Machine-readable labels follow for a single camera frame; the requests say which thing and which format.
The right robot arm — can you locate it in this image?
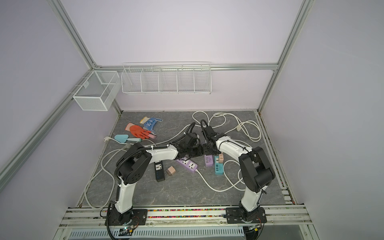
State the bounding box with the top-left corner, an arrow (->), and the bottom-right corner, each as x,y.
202,126 -> 276,216

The white wire basket rack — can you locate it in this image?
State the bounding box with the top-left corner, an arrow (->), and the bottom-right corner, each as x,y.
121,62 -> 212,95

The purple power strip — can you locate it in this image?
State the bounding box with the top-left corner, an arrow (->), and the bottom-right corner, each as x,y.
176,158 -> 198,173
204,155 -> 214,167

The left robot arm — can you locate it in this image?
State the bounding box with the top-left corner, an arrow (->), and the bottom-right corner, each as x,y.
114,133 -> 202,214

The teal power strip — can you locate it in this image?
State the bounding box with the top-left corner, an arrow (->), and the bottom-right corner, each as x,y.
214,156 -> 224,175

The teal dustpan scoop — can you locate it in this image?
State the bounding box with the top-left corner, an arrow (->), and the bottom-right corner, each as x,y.
114,135 -> 142,144

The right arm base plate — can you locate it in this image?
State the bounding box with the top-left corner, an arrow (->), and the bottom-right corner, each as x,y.
224,207 -> 267,224

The white mesh box basket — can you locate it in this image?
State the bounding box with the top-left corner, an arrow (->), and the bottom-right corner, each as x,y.
73,70 -> 122,112

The black power strip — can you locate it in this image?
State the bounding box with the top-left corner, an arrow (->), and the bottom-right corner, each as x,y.
154,161 -> 165,182

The blue patterned glove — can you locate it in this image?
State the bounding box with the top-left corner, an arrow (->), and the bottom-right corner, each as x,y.
140,117 -> 163,135

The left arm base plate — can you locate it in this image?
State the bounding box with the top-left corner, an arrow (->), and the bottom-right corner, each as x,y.
106,209 -> 148,226

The purple power strip front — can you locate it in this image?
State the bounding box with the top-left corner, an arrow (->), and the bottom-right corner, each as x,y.
176,158 -> 198,173

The pink glove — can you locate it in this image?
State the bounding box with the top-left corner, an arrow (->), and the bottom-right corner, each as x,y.
126,123 -> 156,139

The red rubber glove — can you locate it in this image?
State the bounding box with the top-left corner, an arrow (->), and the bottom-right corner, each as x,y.
129,125 -> 152,140

